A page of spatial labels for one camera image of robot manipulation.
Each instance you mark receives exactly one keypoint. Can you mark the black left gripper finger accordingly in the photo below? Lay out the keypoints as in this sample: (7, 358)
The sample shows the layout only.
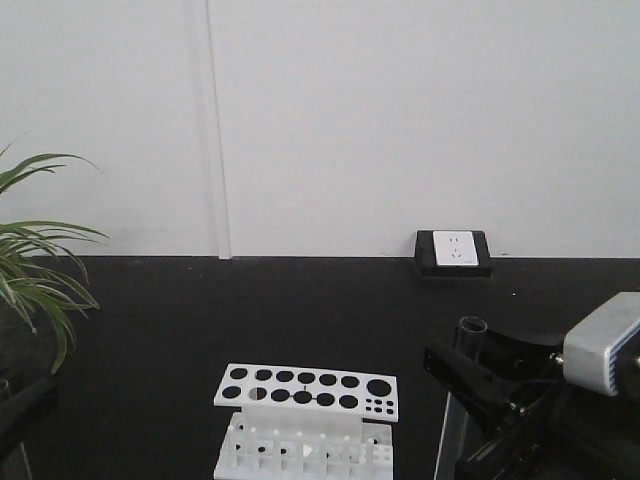
(25, 409)

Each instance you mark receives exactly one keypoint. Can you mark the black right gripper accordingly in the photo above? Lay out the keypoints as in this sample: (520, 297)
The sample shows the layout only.
(539, 427)

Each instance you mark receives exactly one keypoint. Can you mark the tall clear test tube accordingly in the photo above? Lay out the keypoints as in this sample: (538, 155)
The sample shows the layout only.
(448, 369)

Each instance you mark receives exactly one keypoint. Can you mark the green spider plant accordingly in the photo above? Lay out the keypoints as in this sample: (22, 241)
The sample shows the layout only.
(29, 289)

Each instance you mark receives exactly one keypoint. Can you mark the black white power socket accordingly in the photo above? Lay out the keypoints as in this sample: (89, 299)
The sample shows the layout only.
(452, 254)

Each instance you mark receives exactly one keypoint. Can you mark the white test tube rack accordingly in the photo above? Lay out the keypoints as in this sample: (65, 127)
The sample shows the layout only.
(306, 423)

